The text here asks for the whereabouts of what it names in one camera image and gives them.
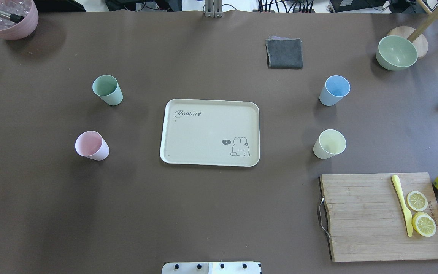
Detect cream yellow cup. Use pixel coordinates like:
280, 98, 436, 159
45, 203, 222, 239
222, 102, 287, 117
313, 129, 346, 159

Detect pink cup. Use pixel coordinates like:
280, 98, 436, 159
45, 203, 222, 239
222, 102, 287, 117
75, 131, 110, 160

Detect beige rabbit tray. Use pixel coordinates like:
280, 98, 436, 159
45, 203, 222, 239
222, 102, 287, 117
160, 99, 260, 167

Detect grey folded cloth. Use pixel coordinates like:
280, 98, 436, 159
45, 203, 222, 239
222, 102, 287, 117
265, 36, 303, 69

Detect mint green cup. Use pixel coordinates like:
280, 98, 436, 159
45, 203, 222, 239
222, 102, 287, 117
92, 75, 123, 106

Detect light blue cup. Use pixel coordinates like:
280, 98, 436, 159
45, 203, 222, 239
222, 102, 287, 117
319, 76, 351, 106

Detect wooden cutting board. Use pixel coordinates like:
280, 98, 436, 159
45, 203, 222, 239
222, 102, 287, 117
320, 173, 438, 263

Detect yellow plastic knife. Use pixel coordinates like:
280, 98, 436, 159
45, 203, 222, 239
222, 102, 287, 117
391, 174, 413, 237

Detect green bowl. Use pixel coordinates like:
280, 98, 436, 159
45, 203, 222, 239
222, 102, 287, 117
376, 36, 418, 71

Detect lemon half lower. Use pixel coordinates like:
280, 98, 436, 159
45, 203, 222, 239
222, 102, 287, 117
406, 191, 428, 212

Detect lemon half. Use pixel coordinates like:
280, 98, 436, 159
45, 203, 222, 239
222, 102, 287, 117
412, 212, 437, 237
406, 191, 428, 212

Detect lemon half upper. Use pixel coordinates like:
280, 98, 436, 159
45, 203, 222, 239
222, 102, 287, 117
412, 212, 437, 237

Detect pink bowl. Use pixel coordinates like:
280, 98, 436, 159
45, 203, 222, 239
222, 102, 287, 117
0, 0, 39, 40

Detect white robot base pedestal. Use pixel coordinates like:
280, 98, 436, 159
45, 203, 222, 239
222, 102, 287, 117
161, 261, 262, 274

